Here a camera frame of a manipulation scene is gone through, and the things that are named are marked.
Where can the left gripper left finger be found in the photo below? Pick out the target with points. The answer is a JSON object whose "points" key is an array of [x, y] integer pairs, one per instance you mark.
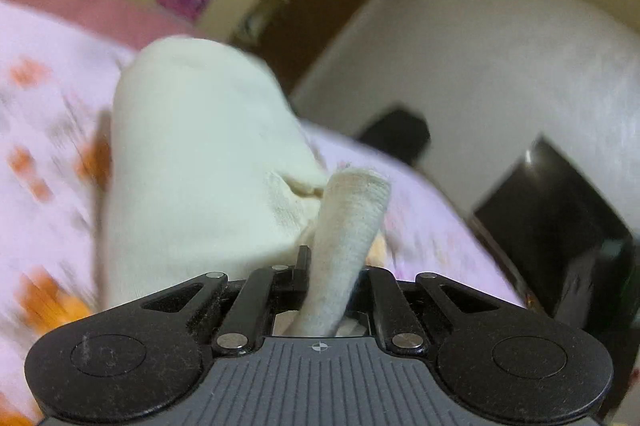
{"points": [[266, 293]]}

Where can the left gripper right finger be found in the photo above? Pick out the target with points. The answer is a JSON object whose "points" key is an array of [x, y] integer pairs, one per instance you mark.
{"points": [[392, 322]]}

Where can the pale green knit sweater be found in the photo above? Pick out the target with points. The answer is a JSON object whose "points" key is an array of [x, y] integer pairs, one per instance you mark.
{"points": [[211, 171]]}

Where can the black bag on floor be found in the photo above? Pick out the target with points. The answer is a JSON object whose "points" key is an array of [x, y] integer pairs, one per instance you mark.
{"points": [[399, 133]]}

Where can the black television screen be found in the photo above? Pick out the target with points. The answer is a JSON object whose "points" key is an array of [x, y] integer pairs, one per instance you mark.
{"points": [[570, 248]]}

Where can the dark brown wooden door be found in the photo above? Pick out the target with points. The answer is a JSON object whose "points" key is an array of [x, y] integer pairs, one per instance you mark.
{"points": [[297, 38]]}

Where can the lilac floral bed sheet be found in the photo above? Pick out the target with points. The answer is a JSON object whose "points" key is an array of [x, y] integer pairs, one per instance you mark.
{"points": [[56, 80]]}

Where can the pink checked bed cover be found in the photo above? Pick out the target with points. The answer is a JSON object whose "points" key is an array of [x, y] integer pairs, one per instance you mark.
{"points": [[119, 20]]}

